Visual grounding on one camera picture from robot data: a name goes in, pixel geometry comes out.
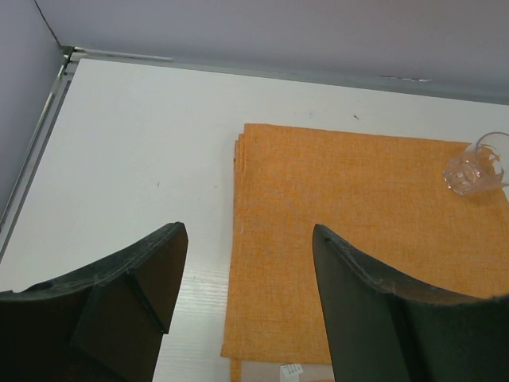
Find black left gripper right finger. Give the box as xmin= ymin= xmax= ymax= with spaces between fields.
xmin=313 ymin=224 xmax=508 ymax=381

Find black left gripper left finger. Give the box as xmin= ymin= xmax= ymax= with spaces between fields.
xmin=1 ymin=222 xmax=188 ymax=381

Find orange cloth napkin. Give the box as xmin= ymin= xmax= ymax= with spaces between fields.
xmin=221 ymin=123 xmax=508 ymax=381

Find clear drinking glass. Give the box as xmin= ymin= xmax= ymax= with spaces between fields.
xmin=443 ymin=131 xmax=508 ymax=195

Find aluminium frame rail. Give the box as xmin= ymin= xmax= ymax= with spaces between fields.
xmin=1 ymin=46 xmax=508 ymax=252

